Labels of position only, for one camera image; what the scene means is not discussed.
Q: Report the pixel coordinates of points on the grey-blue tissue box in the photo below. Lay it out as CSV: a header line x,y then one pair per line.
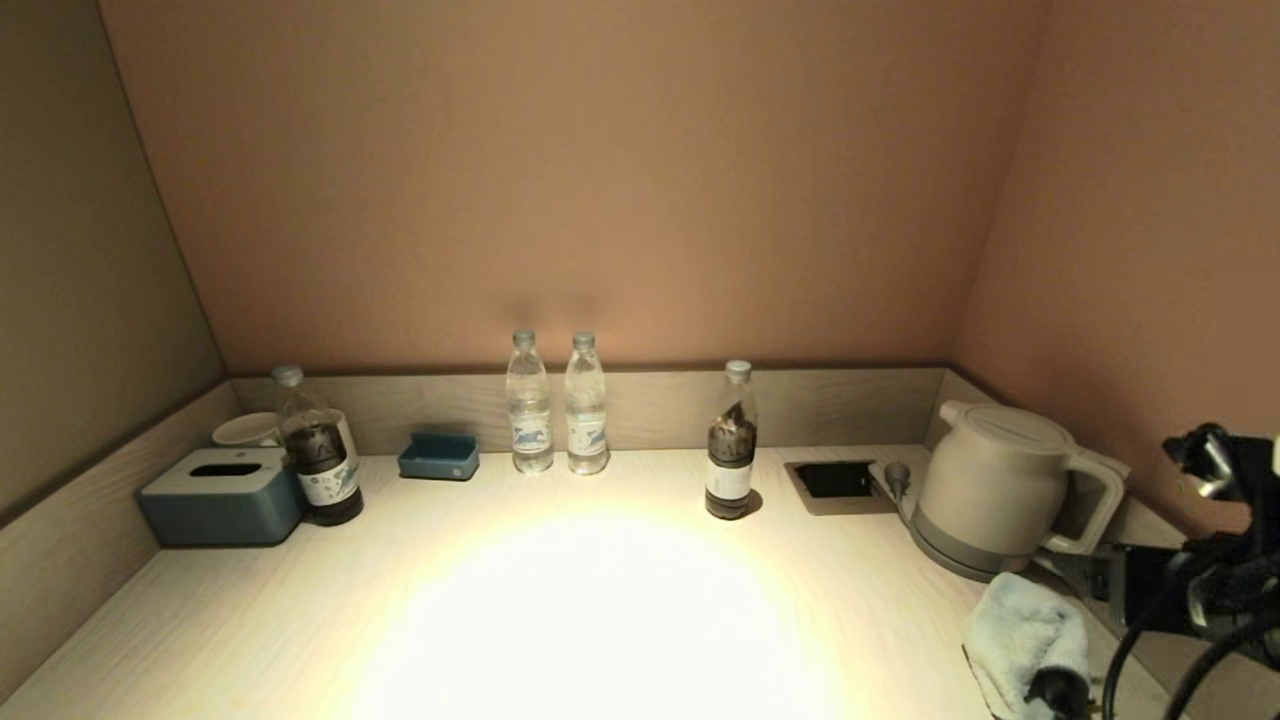
x,y
220,505

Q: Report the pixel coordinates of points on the clear water bottle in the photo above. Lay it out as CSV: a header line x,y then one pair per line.
x,y
529,420
586,420

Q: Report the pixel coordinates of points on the white ceramic cup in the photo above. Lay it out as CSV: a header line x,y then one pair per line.
x,y
245,430

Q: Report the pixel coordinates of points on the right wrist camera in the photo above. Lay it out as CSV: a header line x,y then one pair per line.
x,y
1205,460

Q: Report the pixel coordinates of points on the white electric kettle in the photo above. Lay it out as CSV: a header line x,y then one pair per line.
x,y
990,470

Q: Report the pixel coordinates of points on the small blue tray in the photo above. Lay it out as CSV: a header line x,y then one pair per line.
x,y
438,460

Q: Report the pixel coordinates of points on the grey power plug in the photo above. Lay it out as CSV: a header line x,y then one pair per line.
x,y
897,475

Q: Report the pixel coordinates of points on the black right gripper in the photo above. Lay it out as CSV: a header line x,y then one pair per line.
x,y
1150,590

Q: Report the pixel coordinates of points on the grey kettle base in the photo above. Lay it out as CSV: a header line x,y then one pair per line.
x,y
950,550

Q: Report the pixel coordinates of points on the light blue fluffy cloth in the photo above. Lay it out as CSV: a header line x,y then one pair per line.
x,y
1020,630

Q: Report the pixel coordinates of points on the recessed desk power socket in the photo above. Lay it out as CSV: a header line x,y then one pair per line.
x,y
835,480

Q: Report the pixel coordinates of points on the wide dark drink bottle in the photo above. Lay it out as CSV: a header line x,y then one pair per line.
x,y
320,470

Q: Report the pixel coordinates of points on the slim dark drink bottle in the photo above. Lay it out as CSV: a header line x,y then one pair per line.
x,y
730,460

